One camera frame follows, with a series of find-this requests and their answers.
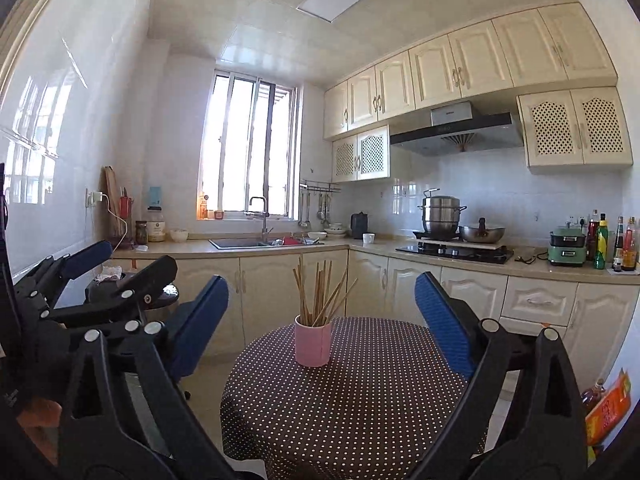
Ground red rack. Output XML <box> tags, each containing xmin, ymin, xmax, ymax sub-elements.
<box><xmin>118</xmin><ymin>187</ymin><xmax>135</xmax><ymax>228</ymax></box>

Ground round polka dot table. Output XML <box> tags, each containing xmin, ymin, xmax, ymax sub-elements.
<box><xmin>220</xmin><ymin>316</ymin><xmax>488</xmax><ymax>480</ymax></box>

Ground person's left hand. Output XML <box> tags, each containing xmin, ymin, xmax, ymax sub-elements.
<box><xmin>16</xmin><ymin>396</ymin><xmax>63</xmax><ymax>433</ymax></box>

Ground black gas stove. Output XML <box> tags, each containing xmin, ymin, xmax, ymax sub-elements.
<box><xmin>395</xmin><ymin>239</ymin><xmax>515</xmax><ymax>265</ymax></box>

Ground steel faucet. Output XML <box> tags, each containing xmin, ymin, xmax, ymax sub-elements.
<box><xmin>248</xmin><ymin>196</ymin><xmax>272</xmax><ymax>244</ymax></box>

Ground orange bag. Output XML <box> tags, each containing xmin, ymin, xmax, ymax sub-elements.
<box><xmin>584</xmin><ymin>367</ymin><xmax>633</xmax><ymax>450</ymax></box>

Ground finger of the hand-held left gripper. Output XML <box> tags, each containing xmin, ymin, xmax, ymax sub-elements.
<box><xmin>15</xmin><ymin>240</ymin><xmax>113</xmax><ymax>306</ymax></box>
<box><xmin>47</xmin><ymin>256</ymin><xmax>178</xmax><ymax>326</ymax></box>

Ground large lattice door cabinet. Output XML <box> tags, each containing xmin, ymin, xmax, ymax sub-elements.
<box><xmin>516</xmin><ymin>86</ymin><xmax>634</xmax><ymax>175</ymax></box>

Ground small lattice door cabinet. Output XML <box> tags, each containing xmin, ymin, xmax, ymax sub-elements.
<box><xmin>331</xmin><ymin>125</ymin><xmax>391</xmax><ymax>184</ymax></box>

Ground white cable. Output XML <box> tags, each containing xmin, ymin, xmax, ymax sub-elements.
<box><xmin>100</xmin><ymin>197</ymin><xmax>129</xmax><ymax>251</ymax></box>

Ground cream lower cabinets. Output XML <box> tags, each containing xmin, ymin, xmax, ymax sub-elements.
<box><xmin>111</xmin><ymin>247</ymin><xmax>640</xmax><ymax>393</ymax></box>

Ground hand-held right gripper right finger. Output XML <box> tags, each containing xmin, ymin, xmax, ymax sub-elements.
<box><xmin>410</xmin><ymin>271</ymin><xmax>589</xmax><ymax>480</ymax></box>

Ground grey rice cooker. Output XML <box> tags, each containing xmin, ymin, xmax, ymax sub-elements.
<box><xmin>85</xmin><ymin>271</ymin><xmax>181</xmax><ymax>321</ymax></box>

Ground utensil rail with hanging utensils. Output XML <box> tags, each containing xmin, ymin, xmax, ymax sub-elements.
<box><xmin>298</xmin><ymin>178</ymin><xmax>342</xmax><ymax>229</ymax></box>

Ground steel steamer pot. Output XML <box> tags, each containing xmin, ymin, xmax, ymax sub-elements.
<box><xmin>418</xmin><ymin>188</ymin><xmax>468</xmax><ymax>239</ymax></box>

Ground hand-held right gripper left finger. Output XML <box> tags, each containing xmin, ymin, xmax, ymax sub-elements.
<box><xmin>57</xmin><ymin>275</ymin><xmax>241</xmax><ymax>480</ymax></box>

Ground kitchen window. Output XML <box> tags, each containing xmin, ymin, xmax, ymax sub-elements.
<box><xmin>196</xmin><ymin>71</ymin><xmax>302</xmax><ymax>222</ymax></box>

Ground wooden cutting board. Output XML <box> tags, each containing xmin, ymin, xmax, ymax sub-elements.
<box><xmin>103</xmin><ymin>165</ymin><xmax>124</xmax><ymax>239</ymax></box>

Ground bundle of wooden chopsticks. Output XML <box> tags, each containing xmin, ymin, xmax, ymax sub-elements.
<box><xmin>292</xmin><ymin>255</ymin><xmax>359</xmax><ymax>327</ymax></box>

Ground green appliance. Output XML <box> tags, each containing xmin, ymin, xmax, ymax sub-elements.
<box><xmin>547</xmin><ymin>220</ymin><xmax>589</xmax><ymax>268</ymax></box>

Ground cream cabinets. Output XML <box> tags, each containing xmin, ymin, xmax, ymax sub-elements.
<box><xmin>111</xmin><ymin>247</ymin><xmax>640</xmax><ymax>393</ymax></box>
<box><xmin>322</xmin><ymin>2</ymin><xmax>619</xmax><ymax>142</ymax></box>

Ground pink cup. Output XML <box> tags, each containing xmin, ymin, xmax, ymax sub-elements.
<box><xmin>294</xmin><ymin>313</ymin><xmax>334</xmax><ymax>369</ymax></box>

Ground range hood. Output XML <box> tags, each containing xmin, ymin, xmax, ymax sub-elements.
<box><xmin>389</xmin><ymin>101</ymin><xmax>525</xmax><ymax>158</ymax></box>

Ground cream upper cabinets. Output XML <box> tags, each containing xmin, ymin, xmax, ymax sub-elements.
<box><xmin>322</xmin><ymin>2</ymin><xmax>619</xmax><ymax>142</ymax></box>

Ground steel wok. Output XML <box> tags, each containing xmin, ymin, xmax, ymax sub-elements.
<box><xmin>458</xmin><ymin>217</ymin><xmax>506</xmax><ymax>245</ymax></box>

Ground white label jar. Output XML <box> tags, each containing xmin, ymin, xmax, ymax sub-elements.
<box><xmin>146</xmin><ymin>205</ymin><xmax>167</xmax><ymax>243</ymax></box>

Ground oil bottle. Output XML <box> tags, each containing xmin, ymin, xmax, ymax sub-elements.
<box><xmin>579</xmin><ymin>378</ymin><xmax>608</xmax><ymax>417</ymax></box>

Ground steel sink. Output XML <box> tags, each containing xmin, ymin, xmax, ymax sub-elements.
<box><xmin>208</xmin><ymin>237</ymin><xmax>325</xmax><ymax>251</ymax></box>

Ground row of condiment bottles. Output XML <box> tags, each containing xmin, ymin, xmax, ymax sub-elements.
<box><xmin>586</xmin><ymin>209</ymin><xmax>640</xmax><ymax>275</ymax></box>

